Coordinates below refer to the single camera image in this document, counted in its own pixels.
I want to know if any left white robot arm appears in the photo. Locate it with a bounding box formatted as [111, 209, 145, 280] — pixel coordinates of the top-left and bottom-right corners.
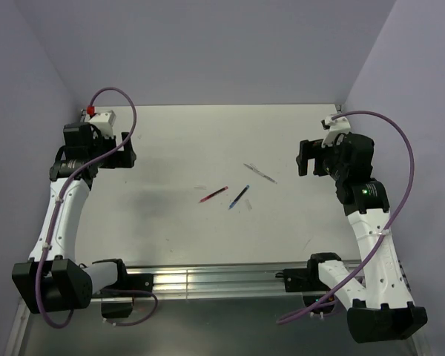
[12, 122, 136, 314]

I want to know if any aluminium mounting rail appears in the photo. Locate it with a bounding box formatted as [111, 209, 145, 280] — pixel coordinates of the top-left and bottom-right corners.
[127, 261, 306, 300]

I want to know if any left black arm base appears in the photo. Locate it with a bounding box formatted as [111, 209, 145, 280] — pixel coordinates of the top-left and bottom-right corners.
[96, 274, 158, 322]

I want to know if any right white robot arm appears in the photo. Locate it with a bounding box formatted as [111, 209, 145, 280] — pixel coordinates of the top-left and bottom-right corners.
[296, 133, 428, 343]

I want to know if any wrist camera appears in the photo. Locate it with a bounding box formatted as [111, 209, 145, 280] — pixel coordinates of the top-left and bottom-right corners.
[85, 106, 116, 137]
[321, 115, 351, 147]

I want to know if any red pen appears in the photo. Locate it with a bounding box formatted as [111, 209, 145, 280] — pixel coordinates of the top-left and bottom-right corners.
[198, 186, 228, 203]

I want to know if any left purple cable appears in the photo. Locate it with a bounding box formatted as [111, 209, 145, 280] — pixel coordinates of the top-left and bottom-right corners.
[32, 87, 159, 329]

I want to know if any purple cable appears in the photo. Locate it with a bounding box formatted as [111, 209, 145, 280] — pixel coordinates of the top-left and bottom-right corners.
[32, 87, 159, 329]
[276, 110, 416, 325]

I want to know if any blue pen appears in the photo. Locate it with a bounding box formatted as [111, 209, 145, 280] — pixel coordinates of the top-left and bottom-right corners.
[228, 185, 250, 210]

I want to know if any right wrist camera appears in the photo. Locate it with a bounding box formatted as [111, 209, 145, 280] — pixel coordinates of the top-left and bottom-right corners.
[321, 115, 351, 147]

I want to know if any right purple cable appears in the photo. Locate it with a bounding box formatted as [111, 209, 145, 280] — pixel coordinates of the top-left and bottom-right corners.
[276, 110, 416, 325]

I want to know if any clear capped pen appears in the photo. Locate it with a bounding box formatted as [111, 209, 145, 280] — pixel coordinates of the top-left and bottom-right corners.
[243, 163, 277, 184]

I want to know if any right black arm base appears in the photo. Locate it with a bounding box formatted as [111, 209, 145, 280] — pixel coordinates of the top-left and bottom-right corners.
[275, 268, 345, 314]

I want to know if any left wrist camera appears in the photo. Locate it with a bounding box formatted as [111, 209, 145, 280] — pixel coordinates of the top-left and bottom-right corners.
[85, 106, 116, 137]

